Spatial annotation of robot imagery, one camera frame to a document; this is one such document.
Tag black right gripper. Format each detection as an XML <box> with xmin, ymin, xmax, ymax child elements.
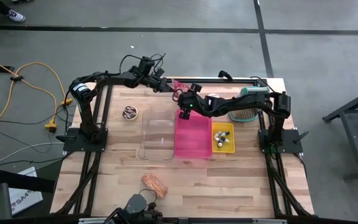
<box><xmin>176</xmin><ymin>82</ymin><xmax>206</xmax><ymax>121</ymax></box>

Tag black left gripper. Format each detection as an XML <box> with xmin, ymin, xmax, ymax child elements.
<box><xmin>144</xmin><ymin>68</ymin><xmax>175</xmax><ymax>94</ymax></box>

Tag red popcorn packet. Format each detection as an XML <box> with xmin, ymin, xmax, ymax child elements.
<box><xmin>170</xmin><ymin>78</ymin><xmax>193</xmax><ymax>98</ymax></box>

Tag chocolate frosted donut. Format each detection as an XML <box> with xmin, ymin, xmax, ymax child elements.
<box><xmin>122</xmin><ymin>105</ymin><xmax>139</xmax><ymax>121</ymax></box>

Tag pink plastic bin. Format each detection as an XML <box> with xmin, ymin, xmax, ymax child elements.
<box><xmin>174</xmin><ymin>108</ymin><xmax>213</xmax><ymax>159</ymax></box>

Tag clear plastic bin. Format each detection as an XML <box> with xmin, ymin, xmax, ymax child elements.
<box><xmin>137</xmin><ymin>108</ymin><xmax>177</xmax><ymax>162</ymax></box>

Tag yellow plastic basket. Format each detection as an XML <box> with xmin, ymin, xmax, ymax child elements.
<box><xmin>211</xmin><ymin>122</ymin><xmax>236</xmax><ymax>154</ymax></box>

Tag sugar-coated bread loaf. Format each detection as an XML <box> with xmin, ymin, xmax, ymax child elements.
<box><xmin>140</xmin><ymin>172</ymin><xmax>168</xmax><ymax>200</ymax></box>

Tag black metal stand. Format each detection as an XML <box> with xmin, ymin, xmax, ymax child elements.
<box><xmin>321</xmin><ymin>84</ymin><xmax>358</xmax><ymax>183</ymax></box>

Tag black angled panel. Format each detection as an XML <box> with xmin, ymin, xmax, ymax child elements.
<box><xmin>0</xmin><ymin>169</ymin><xmax>55</xmax><ymax>194</ymax></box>

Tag white labelled box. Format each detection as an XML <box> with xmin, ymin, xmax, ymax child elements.
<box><xmin>8</xmin><ymin>166</ymin><xmax>44</xmax><ymax>216</ymax></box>

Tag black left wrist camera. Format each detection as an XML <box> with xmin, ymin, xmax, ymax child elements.
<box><xmin>137</xmin><ymin>56</ymin><xmax>157</xmax><ymax>75</ymax></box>

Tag black cable clip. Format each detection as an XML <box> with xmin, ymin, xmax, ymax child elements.
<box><xmin>218</xmin><ymin>70</ymin><xmax>234</xmax><ymax>82</ymax></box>

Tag metal box grater teal handle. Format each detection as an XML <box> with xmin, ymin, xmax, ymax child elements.
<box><xmin>228</xmin><ymin>86</ymin><xmax>272</xmax><ymax>123</ymax></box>

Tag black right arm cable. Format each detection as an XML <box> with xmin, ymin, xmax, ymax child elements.
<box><xmin>249</xmin><ymin>75</ymin><xmax>270</xmax><ymax>87</ymax></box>

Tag yellow extension cable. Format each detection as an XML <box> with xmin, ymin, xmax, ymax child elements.
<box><xmin>0</xmin><ymin>52</ymin><xmax>74</xmax><ymax>134</ymax></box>

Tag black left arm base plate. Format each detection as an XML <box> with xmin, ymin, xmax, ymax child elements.
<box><xmin>63</xmin><ymin>127</ymin><xmax>108</xmax><ymax>152</ymax></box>

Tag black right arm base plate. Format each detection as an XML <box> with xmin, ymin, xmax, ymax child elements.
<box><xmin>258</xmin><ymin>129</ymin><xmax>310</xmax><ymax>154</ymax></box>

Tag silver frame bracket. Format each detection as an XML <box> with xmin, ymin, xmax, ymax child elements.
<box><xmin>252</xmin><ymin>218</ymin><xmax>288</xmax><ymax>224</ymax></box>
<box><xmin>78</xmin><ymin>217</ymin><xmax>114</xmax><ymax>224</ymax></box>

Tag white floor cable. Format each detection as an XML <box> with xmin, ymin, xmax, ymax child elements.
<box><xmin>0</xmin><ymin>142</ymin><xmax>65</xmax><ymax>166</ymax></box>

